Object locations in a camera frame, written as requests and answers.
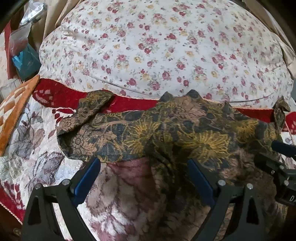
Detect clear plastic bag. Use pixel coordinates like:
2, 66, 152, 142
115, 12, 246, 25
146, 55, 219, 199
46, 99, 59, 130
9, 0, 48, 56

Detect red and white plush blanket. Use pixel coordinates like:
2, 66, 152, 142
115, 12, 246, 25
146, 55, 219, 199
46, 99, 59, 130
0, 77, 296, 241

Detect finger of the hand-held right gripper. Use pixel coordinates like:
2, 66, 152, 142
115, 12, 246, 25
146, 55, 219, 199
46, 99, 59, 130
254, 153, 288, 182
271, 139, 296, 159

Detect orange patterned cloth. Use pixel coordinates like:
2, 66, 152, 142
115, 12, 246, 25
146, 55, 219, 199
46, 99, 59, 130
0, 75, 40, 157

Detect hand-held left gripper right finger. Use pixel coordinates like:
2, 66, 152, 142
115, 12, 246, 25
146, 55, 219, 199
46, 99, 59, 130
187, 159, 271, 241

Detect dark floral patterned garment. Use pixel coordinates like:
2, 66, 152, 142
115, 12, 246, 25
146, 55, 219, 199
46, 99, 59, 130
57, 89, 291, 209

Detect beige cloth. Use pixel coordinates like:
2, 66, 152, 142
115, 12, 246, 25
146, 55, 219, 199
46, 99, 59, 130
244, 0, 296, 73

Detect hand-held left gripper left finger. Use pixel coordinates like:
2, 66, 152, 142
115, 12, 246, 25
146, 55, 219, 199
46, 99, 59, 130
22, 157, 101, 241

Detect white floral quilt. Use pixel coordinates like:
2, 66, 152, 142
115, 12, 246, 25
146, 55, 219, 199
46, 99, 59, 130
38, 0, 295, 104

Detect beige curtain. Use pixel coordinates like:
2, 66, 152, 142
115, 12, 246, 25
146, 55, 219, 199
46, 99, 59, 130
28, 0, 78, 54

